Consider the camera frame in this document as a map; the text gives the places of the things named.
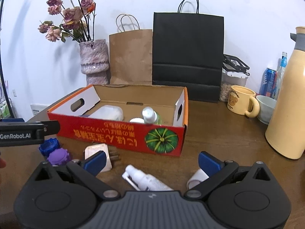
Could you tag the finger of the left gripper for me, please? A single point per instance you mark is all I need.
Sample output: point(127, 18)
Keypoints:
point(47, 128)
point(12, 120)

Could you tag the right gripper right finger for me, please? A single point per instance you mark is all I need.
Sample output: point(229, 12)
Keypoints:
point(240, 194)

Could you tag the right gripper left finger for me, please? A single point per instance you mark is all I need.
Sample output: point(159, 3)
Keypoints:
point(65, 193)

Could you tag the blue ridged cap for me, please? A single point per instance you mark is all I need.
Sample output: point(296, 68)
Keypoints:
point(48, 146)

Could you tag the purple ridged cap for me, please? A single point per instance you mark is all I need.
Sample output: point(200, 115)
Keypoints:
point(59, 156)

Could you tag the white tape roll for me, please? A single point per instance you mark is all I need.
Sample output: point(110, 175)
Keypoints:
point(198, 177)

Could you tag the translucent plastic container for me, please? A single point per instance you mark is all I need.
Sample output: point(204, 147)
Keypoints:
point(108, 112)

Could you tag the white spray bottle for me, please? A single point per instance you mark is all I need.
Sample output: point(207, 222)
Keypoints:
point(141, 181)

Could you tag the white ridged cap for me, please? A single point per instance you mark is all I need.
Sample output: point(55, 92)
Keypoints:
point(137, 120)

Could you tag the green spray bottle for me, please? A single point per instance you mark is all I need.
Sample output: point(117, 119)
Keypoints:
point(150, 116)

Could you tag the red cardboard box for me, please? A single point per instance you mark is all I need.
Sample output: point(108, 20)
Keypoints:
point(170, 102)

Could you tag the yellow thermos jug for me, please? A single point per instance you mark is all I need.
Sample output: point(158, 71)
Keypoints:
point(285, 132)

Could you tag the purple textured vase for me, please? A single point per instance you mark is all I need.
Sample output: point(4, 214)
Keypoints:
point(95, 62)

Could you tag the pale ceramic bowl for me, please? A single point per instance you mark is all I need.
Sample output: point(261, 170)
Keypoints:
point(267, 106)

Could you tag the yellow bear mug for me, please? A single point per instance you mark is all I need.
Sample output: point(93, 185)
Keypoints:
point(242, 101)

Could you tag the dried pink rose bouquet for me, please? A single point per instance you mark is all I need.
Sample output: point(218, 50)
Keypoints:
point(78, 21)

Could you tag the brown paper bag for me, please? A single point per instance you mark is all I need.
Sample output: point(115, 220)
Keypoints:
point(130, 52)

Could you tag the blue soda can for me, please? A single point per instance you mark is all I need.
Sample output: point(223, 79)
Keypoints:
point(268, 83)

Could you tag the clear plastic bottle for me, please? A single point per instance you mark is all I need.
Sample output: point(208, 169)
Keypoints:
point(280, 74)

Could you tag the black hangers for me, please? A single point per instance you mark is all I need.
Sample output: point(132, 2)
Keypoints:
point(234, 64)

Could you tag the black paper bag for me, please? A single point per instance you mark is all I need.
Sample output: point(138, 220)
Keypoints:
point(188, 51)

